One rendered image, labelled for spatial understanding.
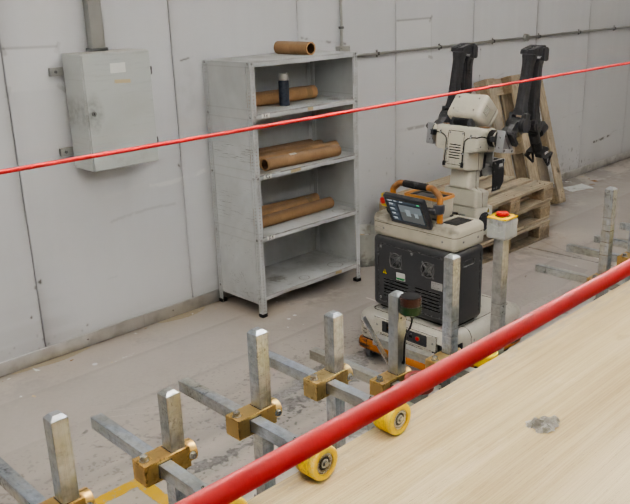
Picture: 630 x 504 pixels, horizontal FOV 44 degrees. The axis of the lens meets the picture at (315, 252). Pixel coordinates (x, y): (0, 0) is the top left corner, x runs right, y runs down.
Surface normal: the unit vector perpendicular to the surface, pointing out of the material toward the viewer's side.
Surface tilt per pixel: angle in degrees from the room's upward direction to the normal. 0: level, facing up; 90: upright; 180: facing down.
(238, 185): 90
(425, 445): 0
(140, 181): 90
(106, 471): 0
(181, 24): 90
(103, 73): 90
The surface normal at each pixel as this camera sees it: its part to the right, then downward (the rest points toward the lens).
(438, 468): -0.03, -0.95
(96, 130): 0.70, 0.20
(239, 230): -0.72, 0.24
